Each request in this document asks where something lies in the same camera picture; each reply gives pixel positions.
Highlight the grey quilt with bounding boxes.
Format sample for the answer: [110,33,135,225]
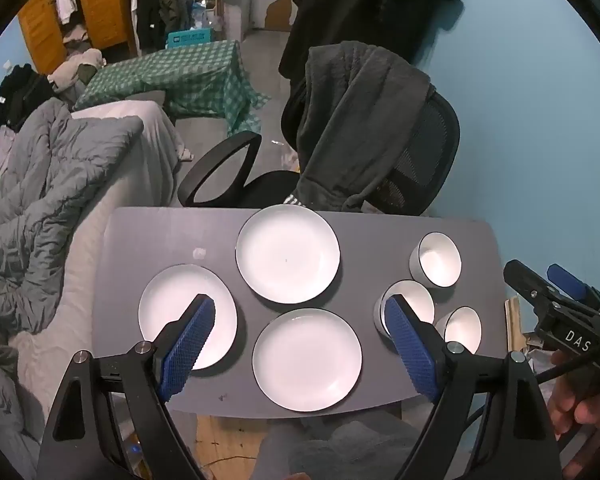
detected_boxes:
[0,97,146,341]

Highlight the brown cardboard piece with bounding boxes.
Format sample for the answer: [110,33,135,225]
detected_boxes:
[265,0,294,31]

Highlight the black clothes pile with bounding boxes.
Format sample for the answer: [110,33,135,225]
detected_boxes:
[0,64,56,131]

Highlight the dark hanging jackets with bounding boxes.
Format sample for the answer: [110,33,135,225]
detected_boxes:
[125,0,196,56]

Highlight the white plate black rim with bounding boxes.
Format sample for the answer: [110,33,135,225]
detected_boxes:
[235,204,341,305]
[138,264,239,371]
[252,308,363,411]

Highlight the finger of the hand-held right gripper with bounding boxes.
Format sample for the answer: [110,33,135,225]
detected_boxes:
[546,263,600,311]
[504,259,600,321]

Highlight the white bowl black rim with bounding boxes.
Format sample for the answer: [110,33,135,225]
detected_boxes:
[373,280,436,338]
[434,306,482,356]
[409,232,462,289]

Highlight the green checked cloth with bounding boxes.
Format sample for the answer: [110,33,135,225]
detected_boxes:
[72,40,271,136]

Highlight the blue plastic crate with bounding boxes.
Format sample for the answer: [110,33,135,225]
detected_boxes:
[167,30,216,47]

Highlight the person's right hand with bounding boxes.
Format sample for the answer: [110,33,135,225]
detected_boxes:
[549,350,600,438]

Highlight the dark grey fleece robe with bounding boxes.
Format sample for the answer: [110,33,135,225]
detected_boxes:
[282,41,433,211]

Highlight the orange wooden wardrobe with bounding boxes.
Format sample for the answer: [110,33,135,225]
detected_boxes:
[17,0,136,76]

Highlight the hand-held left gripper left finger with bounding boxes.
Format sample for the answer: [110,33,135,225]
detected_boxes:
[35,293,217,480]

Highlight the beige clothes pile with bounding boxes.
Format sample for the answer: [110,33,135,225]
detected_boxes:
[47,49,106,93]

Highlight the white bed sheet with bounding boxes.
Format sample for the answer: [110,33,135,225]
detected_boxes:
[7,100,196,461]

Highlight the black mesh office chair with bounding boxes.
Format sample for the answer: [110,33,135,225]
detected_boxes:
[177,87,461,217]

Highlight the grey pants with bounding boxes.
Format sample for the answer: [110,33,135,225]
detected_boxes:
[252,412,421,480]

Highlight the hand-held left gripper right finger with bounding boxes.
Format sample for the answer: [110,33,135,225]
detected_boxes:
[384,294,563,480]

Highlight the black hanging coat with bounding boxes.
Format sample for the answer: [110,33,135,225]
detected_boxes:
[278,0,461,81]

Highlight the wooden slats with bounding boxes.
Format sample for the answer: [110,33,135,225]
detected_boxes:
[505,297,524,356]

